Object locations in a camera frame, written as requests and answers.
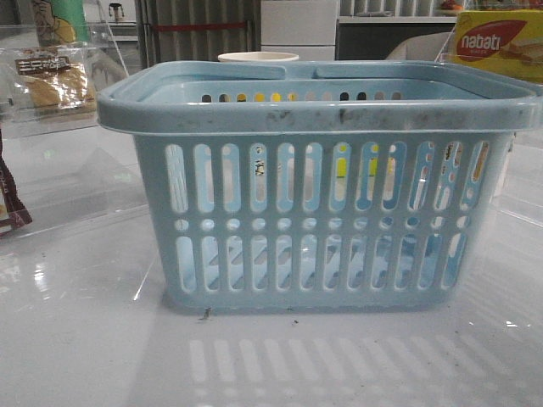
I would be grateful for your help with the white paper cup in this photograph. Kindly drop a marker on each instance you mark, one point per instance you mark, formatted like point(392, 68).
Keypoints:
point(258, 56)

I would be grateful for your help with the white drawer cabinet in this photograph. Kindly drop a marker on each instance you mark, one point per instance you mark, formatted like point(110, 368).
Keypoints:
point(305, 28)

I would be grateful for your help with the yellow nabati wafer box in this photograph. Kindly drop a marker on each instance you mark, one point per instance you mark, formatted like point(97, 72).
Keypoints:
point(505, 42)

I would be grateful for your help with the light blue plastic basket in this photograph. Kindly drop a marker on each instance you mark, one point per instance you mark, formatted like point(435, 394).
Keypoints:
point(359, 184)

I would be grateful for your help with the green yellow cartoon can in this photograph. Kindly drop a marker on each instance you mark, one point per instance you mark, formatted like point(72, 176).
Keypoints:
point(59, 22)

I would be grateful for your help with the clear acrylic display shelf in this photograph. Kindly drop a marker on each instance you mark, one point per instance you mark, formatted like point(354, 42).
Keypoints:
point(66, 176)

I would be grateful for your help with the clear acrylic stand right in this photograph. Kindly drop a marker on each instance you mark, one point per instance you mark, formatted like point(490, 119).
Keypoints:
point(519, 191)

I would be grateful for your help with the bread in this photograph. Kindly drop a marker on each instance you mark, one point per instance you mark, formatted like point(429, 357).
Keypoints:
point(50, 89)

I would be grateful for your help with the brown snack packet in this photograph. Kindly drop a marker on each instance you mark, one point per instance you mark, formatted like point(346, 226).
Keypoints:
point(14, 214)

